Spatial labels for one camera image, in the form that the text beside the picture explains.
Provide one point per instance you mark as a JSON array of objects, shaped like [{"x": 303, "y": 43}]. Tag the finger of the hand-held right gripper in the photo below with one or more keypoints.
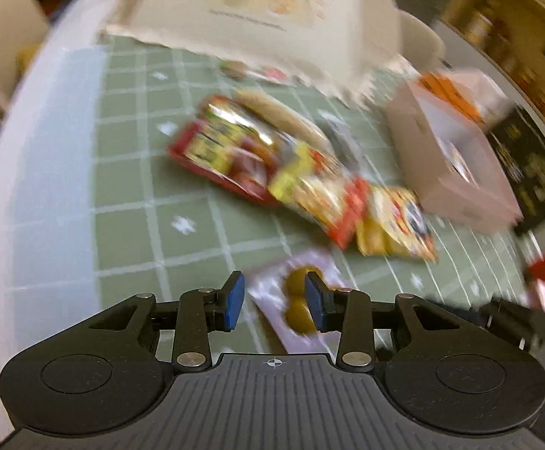
[{"x": 455, "y": 309}]

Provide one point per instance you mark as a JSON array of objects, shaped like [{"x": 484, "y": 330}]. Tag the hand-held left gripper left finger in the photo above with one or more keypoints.
[{"x": 235, "y": 301}]

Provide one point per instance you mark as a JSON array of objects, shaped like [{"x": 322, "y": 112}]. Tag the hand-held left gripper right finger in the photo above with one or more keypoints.
[{"x": 314, "y": 301}]

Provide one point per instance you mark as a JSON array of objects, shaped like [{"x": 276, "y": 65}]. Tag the purple snack packet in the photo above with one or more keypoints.
[{"x": 272, "y": 290}]

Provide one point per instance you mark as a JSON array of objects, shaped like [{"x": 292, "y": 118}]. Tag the pink cardboard box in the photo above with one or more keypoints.
[{"x": 446, "y": 173}]

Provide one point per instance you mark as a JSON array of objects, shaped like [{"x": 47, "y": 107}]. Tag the red snack packet yellow label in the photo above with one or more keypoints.
[{"x": 216, "y": 154}]

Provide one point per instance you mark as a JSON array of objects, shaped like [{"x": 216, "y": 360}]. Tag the yellow cartoon snack packet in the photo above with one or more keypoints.
[{"x": 394, "y": 225}]

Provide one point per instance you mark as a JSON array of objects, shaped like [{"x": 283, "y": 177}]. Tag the yellow and red snack packet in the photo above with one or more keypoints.
[{"x": 322, "y": 197}]

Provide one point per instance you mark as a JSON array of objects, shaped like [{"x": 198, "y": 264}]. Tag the green checked tablecloth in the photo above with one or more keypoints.
[{"x": 136, "y": 225}]

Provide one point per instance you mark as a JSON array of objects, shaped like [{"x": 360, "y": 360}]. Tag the black printed box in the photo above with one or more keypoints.
[{"x": 530, "y": 168}]

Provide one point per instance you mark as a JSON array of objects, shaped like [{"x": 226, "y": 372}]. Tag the grey snack packet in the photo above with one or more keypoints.
[{"x": 343, "y": 143}]

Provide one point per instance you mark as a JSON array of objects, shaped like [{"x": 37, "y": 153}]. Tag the beige long snack packet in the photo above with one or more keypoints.
[{"x": 282, "y": 115}]

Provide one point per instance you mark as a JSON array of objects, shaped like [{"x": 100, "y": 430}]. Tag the orange snack packet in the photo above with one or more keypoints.
[{"x": 451, "y": 93}]

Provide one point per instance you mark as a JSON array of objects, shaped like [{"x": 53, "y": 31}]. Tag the small red white packet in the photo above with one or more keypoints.
[{"x": 258, "y": 74}]

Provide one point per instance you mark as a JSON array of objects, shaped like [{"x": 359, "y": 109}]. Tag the beige chair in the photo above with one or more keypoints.
[
  {"x": 0, "y": 33},
  {"x": 422, "y": 40}
]

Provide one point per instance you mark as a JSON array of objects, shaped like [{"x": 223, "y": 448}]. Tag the cream printed food cover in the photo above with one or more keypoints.
[{"x": 263, "y": 14}]

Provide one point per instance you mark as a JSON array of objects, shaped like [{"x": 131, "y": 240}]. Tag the wooden shelf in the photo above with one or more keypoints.
[{"x": 516, "y": 23}]

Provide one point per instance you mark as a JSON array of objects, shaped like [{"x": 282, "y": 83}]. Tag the yellow seat cushion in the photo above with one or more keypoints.
[{"x": 26, "y": 56}]

